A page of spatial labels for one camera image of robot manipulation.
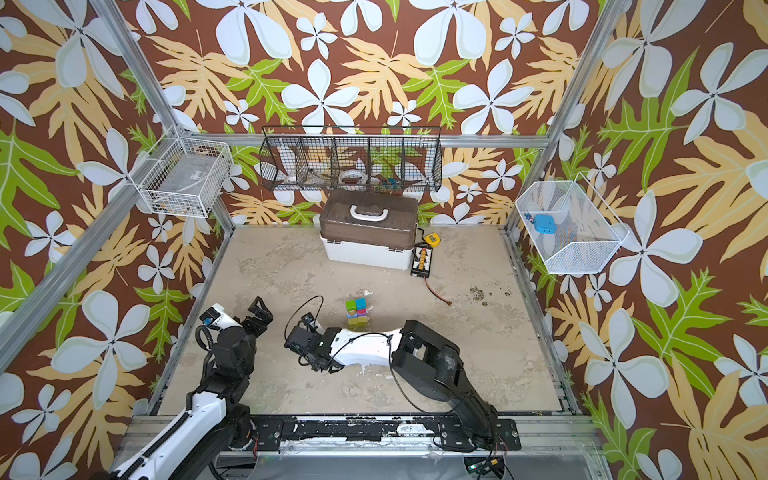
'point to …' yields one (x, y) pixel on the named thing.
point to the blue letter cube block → (352, 316)
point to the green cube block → (351, 305)
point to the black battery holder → (421, 260)
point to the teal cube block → (361, 303)
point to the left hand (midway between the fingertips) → (248, 303)
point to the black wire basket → (353, 159)
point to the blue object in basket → (545, 224)
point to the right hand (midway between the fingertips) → (320, 350)
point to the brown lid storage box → (369, 228)
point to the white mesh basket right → (587, 233)
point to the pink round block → (362, 311)
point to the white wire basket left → (181, 176)
